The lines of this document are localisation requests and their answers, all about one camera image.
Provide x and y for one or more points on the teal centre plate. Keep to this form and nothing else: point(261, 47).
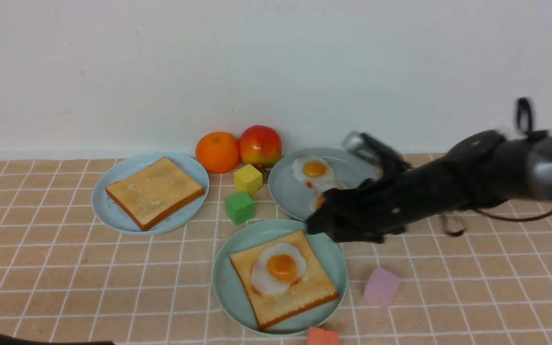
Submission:
point(228, 287)

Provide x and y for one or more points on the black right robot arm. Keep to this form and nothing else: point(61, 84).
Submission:
point(480, 172)

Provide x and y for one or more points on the green foam cube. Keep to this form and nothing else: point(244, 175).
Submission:
point(239, 207)

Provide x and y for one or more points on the red yellow apple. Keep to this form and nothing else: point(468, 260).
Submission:
point(260, 146)

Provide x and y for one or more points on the pink foam cube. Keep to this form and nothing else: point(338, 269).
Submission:
point(381, 288)

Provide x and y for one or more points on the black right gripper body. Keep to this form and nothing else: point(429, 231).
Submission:
point(378, 207)

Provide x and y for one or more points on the orange fruit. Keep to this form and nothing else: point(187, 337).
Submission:
point(218, 152)

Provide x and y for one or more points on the grey blue egg plate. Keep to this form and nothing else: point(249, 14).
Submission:
point(294, 197)

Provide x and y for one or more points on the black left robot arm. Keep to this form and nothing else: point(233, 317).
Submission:
point(9, 340)

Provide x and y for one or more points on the orange red foam cube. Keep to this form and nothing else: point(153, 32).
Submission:
point(321, 336)

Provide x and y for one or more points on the light blue left plate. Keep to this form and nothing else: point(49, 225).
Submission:
point(113, 215)

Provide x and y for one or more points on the fried egg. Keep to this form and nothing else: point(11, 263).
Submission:
point(277, 269)
point(312, 171)
point(317, 197)

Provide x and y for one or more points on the yellow foam cube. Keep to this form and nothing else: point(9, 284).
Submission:
point(248, 179)

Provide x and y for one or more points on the toast slice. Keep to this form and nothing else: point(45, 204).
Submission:
point(314, 289)
point(154, 193)

